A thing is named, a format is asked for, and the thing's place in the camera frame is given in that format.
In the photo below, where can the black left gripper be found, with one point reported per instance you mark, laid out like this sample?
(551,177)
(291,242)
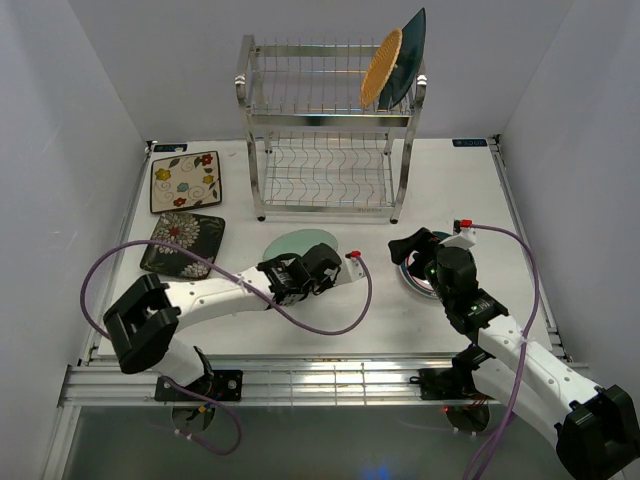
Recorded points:
(327,282)

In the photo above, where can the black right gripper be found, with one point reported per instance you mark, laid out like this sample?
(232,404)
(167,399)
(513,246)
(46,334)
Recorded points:
(422,241)

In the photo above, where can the light green floral plate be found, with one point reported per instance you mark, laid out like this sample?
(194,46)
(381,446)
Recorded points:
(299,242)

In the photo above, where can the white plate teal red rim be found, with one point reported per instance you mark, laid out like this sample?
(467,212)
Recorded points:
(415,280)

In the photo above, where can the black square floral plate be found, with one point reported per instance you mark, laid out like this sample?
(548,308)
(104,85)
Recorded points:
(199,234)

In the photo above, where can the woven bamboo round plate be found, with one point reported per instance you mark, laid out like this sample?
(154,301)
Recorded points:
(380,68)

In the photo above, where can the dark teal square plate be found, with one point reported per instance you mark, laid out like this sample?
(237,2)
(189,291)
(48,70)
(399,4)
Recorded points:
(407,63)

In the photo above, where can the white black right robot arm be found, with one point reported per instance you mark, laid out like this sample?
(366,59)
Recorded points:
(594,430)

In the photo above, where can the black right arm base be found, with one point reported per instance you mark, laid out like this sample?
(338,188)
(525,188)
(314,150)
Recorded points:
(453,382)

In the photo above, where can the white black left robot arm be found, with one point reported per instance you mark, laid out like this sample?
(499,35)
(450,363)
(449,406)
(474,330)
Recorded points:
(143,321)

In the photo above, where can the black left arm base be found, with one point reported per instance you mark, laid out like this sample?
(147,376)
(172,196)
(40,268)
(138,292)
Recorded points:
(220,385)

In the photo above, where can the stainless steel dish rack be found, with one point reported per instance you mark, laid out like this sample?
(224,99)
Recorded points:
(311,148)

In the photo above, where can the cream square floral plate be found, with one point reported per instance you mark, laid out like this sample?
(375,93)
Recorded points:
(185,182)

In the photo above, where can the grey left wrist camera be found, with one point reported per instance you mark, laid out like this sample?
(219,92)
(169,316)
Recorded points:
(351,269)

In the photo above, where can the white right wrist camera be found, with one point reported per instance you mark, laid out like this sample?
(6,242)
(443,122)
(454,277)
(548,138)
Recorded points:
(464,235)

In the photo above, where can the aluminium front rail frame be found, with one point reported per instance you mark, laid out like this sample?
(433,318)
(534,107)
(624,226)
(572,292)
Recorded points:
(360,344)

